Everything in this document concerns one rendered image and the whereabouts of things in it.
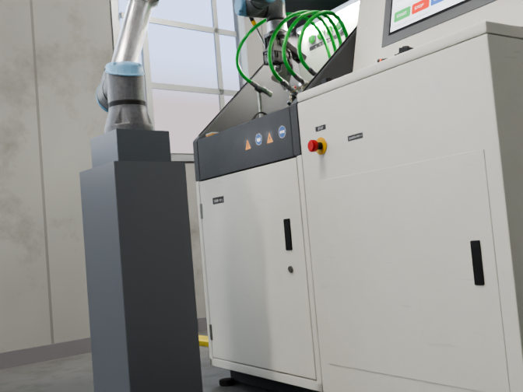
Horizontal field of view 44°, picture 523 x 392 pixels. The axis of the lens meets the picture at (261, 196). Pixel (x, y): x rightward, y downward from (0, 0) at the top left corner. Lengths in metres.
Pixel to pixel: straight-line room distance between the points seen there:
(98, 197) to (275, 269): 0.61
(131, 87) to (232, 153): 0.49
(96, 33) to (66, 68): 0.31
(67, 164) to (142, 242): 1.91
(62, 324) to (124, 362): 1.82
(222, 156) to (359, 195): 0.76
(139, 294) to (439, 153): 0.91
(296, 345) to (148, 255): 0.55
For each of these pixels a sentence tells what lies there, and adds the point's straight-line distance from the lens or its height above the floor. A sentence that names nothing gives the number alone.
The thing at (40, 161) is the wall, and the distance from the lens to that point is 3.71.
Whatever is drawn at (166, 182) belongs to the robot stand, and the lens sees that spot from 1.96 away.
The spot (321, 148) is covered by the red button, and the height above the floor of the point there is 0.79.
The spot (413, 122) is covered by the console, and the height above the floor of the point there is 0.80.
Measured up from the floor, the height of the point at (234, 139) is 0.90.
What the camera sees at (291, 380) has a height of 0.08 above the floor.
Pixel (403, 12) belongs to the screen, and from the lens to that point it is 2.09.
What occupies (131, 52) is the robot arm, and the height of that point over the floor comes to 1.19.
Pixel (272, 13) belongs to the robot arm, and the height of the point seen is 1.37.
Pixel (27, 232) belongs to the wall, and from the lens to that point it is 3.64.
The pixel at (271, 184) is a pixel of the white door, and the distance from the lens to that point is 2.12.
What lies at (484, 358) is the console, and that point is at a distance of 1.57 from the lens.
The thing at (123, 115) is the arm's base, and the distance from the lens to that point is 2.01.
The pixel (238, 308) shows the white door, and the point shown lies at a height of 0.30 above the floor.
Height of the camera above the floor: 0.55
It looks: 4 degrees up
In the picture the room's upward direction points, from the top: 5 degrees counter-clockwise
